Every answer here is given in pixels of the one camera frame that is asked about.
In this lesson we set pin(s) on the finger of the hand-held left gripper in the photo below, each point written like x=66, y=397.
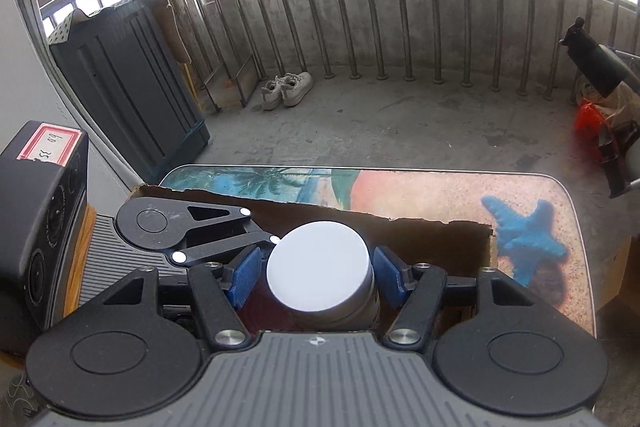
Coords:
x=220, y=227

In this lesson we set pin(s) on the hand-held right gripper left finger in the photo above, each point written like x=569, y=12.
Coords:
x=242, y=279

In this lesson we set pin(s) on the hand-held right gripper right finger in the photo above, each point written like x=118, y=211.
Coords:
x=392, y=274

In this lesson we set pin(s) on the white pill bottle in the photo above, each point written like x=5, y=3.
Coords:
x=320, y=267

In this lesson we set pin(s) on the cardboard box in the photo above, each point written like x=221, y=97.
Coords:
x=300, y=213

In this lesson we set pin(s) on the white sneaker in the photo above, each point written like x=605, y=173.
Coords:
x=298, y=87
x=272, y=94

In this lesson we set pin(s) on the dark grey cabinet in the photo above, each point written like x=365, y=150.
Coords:
x=130, y=82

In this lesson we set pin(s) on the dotted cloth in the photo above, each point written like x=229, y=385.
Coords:
x=67, y=27

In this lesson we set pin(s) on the metal balcony railing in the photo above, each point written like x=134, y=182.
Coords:
x=438, y=80

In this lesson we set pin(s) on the wooden stool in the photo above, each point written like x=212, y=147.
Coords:
x=617, y=269

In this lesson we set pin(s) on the red plastic bag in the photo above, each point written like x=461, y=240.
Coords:
x=587, y=119

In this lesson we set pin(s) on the wheelchair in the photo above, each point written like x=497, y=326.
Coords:
x=597, y=62

